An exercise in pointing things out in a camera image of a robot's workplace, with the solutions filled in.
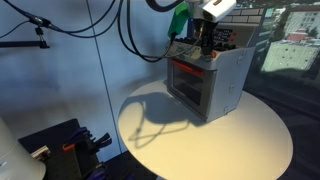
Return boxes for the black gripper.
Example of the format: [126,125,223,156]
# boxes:
[191,16,216,60]

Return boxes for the white rounded robot base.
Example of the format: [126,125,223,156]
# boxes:
[0,116,47,180]

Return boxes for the grey toy stove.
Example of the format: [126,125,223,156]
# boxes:
[164,8,266,124]

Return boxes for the black tool holder block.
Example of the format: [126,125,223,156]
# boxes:
[18,118,101,180]

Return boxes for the silver metal connector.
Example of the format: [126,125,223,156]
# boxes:
[30,145,52,162]

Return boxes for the red oven door handle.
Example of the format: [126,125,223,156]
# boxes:
[171,59,206,78]

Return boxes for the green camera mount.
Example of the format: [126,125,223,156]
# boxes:
[167,3,190,40]

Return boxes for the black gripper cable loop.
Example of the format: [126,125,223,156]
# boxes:
[117,0,203,63]
[127,0,174,59]

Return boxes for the dark blue handled pliers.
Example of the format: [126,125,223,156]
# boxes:
[93,132,113,151]

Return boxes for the purple handled pliers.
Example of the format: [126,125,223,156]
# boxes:
[68,126,93,144]
[84,166,109,180]

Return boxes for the black camera on stand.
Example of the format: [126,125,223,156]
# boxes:
[29,15,51,28]

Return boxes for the orange handled tool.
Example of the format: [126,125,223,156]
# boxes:
[61,143,76,153]

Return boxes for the black cable with connector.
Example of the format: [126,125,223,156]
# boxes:
[2,0,118,36]

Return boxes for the thin black camera cable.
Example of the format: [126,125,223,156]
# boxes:
[0,19,30,40]

